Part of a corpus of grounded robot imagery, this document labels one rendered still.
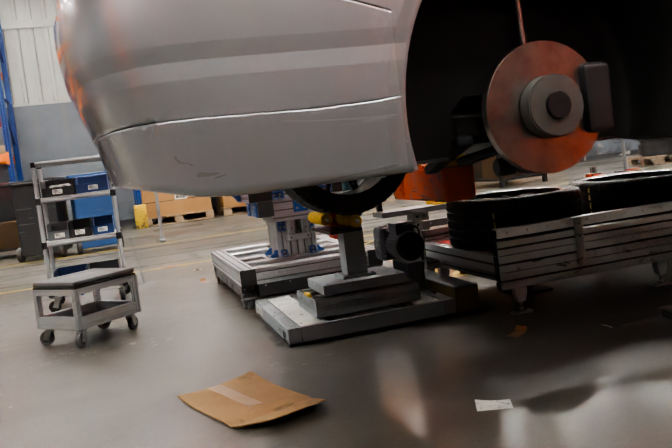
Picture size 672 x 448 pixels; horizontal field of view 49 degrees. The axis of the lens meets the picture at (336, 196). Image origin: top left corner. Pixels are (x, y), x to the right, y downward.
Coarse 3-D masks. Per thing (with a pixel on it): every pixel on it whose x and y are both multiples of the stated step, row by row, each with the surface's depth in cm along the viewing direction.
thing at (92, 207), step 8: (72, 176) 889; (80, 176) 890; (72, 200) 909; (80, 200) 896; (88, 200) 900; (96, 200) 903; (104, 200) 907; (72, 208) 927; (80, 208) 896; (88, 208) 900; (96, 208) 903; (104, 208) 907; (112, 208) 911; (80, 216) 896; (88, 216) 900; (96, 216) 903; (104, 240) 907; (112, 240) 911; (80, 248) 891
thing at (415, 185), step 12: (420, 168) 374; (444, 168) 344; (456, 168) 346; (468, 168) 348; (408, 180) 386; (420, 180) 371; (432, 180) 356; (444, 180) 344; (456, 180) 346; (468, 180) 348; (408, 192) 388; (420, 192) 373; (432, 192) 358; (444, 192) 345; (456, 192) 346; (468, 192) 348
